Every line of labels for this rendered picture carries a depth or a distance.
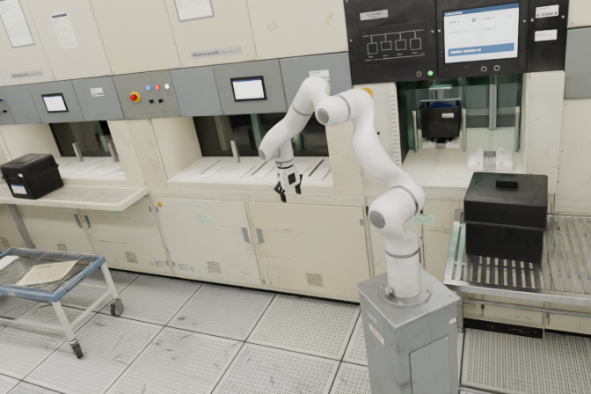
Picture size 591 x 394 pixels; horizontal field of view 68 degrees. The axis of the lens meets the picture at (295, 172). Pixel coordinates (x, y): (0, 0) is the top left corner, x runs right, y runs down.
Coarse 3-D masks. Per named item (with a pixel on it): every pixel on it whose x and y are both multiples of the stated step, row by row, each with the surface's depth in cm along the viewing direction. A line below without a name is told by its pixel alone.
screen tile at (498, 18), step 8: (488, 16) 180; (496, 16) 178; (504, 16) 177; (488, 24) 181; (496, 24) 180; (512, 24) 177; (488, 32) 182; (496, 32) 181; (504, 32) 180; (512, 32) 179; (488, 40) 183; (496, 40) 182
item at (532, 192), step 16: (480, 176) 188; (496, 176) 186; (512, 176) 184; (528, 176) 182; (544, 176) 179; (480, 192) 175; (496, 192) 173; (512, 192) 171; (528, 192) 170; (544, 192) 168; (464, 208) 173; (480, 208) 170; (496, 208) 167; (512, 208) 164; (528, 208) 161; (544, 208) 159; (480, 224) 172; (496, 224) 169; (512, 224) 166; (528, 224) 164; (544, 224) 161
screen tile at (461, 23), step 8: (448, 24) 186; (456, 24) 185; (464, 24) 184; (472, 24) 183; (448, 32) 188; (472, 32) 184; (448, 40) 189; (456, 40) 188; (464, 40) 187; (472, 40) 185
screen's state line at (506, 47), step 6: (450, 48) 190; (456, 48) 189; (462, 48) 188; (468, 48) 187; (474, 48) 186; (480, 48) 185; (486, 48) 185; (492, 48) 184; (498, 48) 183; (504, 48) 182; (510, 48) 181; (450, 54) 191; (456, 54) 190; (462, 54) 189; (468, 54) 188; (474, 54) 187
